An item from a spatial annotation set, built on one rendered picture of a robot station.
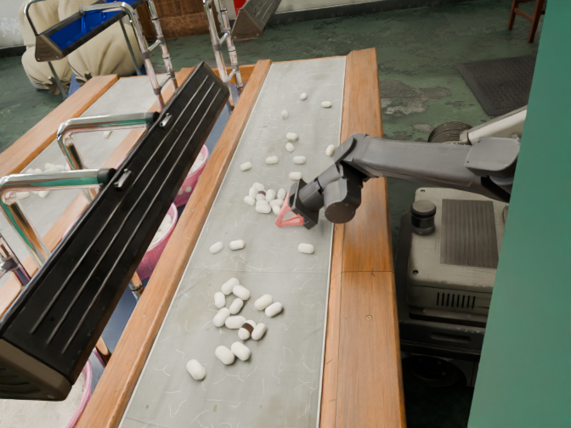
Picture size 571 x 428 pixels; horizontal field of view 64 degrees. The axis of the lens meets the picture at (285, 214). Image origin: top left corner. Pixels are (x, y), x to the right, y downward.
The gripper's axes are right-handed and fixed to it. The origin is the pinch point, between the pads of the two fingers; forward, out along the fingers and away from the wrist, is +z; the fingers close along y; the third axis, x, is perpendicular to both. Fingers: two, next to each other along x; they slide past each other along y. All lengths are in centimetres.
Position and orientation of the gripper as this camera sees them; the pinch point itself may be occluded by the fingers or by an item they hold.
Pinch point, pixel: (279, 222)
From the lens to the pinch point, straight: 99.7
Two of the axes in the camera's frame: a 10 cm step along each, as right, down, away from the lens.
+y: -1.3, 6.2, -7.8
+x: 7.3, 5.9, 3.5
